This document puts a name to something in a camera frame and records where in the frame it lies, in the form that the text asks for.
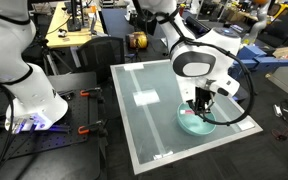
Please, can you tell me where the white power adapter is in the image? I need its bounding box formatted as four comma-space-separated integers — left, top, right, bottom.
272, 103, 284, 118

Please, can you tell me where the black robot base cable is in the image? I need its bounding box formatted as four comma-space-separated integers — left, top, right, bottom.
0, 84, 17, 180

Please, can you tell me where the blue metal frame stand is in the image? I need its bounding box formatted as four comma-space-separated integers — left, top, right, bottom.
228, 44, 288, 102

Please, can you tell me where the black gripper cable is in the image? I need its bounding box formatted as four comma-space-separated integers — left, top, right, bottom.
157, 9, 255, 127

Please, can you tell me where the black monitor stand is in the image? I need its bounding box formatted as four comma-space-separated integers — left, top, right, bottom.
66, 0, 86, 33

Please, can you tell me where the cardboard box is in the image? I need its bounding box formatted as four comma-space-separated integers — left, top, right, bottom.
272, 45, 288, 60

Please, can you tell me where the teal bowl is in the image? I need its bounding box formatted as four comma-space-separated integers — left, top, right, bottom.
176, 101, 218, 137

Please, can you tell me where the white tape patch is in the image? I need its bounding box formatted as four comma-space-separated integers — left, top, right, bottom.
235, 119, 256, 131
152, 150, 174, 161
123, 63, 145, 72

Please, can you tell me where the black tripod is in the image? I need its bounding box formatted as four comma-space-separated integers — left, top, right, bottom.
33, 37, 74, 76

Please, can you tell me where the orange-handled black clamp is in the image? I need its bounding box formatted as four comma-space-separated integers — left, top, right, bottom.
79, 87, 106, 104
77, 119, 108, 137

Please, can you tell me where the black perforated breadboard base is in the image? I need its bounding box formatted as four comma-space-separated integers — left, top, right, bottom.
0, 71, 102, 166

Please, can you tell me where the yellow and black reel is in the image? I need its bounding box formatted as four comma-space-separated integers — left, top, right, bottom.
127, 31, 149, 51

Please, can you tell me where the white paper square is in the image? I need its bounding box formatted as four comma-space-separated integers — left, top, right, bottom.
132, 89, 161, 107

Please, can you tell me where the black fabric office chair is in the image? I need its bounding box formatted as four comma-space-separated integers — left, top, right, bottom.
75, 35, 126, 84

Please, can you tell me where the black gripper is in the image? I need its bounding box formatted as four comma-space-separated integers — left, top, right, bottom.
187, 87, 216, 116

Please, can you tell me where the wooden desk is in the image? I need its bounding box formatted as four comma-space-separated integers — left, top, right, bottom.
45, 1, 106, 49

